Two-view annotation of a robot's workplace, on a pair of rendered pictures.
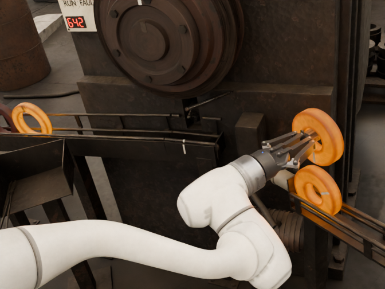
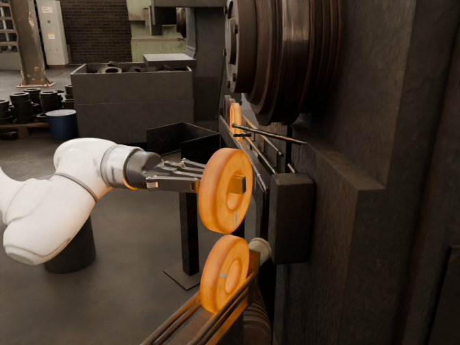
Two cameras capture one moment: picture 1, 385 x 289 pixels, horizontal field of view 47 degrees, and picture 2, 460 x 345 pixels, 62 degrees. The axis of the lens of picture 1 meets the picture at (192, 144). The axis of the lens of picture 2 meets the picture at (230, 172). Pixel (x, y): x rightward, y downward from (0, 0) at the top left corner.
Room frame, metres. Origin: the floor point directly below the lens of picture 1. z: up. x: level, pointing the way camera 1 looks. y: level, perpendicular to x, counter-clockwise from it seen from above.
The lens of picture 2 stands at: (0.56, -0.84, 1.18)
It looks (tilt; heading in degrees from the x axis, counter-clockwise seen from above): 22 degrees down; 54
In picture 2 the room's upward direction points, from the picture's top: straight up
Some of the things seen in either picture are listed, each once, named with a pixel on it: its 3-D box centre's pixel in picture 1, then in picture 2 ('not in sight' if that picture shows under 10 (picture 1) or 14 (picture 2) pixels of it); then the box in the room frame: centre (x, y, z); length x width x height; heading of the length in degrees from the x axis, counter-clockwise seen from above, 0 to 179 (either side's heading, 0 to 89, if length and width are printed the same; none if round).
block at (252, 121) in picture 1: (252, 148); (291, 218); (1.22, -0.20, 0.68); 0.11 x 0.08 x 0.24; 151
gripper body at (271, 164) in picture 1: (270, 160); (156, 172); (0.86, -0.18, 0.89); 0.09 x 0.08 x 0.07; 117
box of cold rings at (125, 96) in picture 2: not in sight; (137, 103); (2.05, 2.75, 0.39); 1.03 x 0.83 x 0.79; 155
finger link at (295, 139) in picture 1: (287, 145); (189, 174); (0.90, -0.23, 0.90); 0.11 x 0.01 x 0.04; 118
